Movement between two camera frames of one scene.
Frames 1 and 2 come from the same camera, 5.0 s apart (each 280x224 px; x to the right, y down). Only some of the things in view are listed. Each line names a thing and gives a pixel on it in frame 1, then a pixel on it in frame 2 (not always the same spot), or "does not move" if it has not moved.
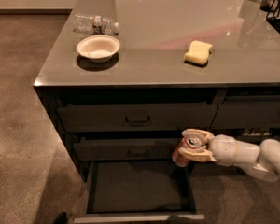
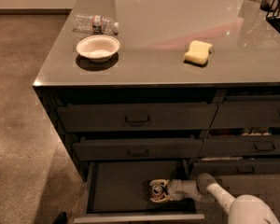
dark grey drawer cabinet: (130, 70) does not move
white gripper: (223, 149) -> (176, 189)
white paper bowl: (98, 49) does not move
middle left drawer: (125, 149) does not move
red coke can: (189, 141) -> (157, 190)
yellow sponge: (199, 52) does not move
